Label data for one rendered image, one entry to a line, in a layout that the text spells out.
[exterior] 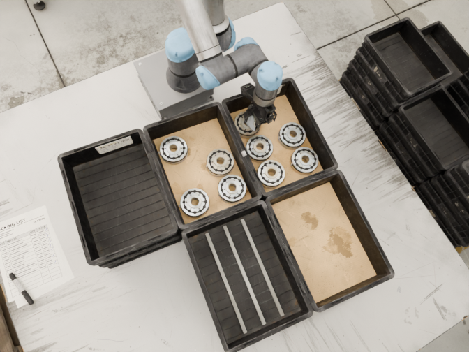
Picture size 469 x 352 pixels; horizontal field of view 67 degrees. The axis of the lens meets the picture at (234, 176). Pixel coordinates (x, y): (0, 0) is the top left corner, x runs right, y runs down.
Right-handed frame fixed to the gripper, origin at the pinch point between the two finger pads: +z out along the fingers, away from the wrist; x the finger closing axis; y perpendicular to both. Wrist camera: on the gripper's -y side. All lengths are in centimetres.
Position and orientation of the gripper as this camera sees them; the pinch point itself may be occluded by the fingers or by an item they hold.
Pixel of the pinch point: (253, 120)
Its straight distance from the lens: 139.3
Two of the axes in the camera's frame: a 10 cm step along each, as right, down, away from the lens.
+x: 8.7, -4.4, 2.0
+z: -0.6, 3.1, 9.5
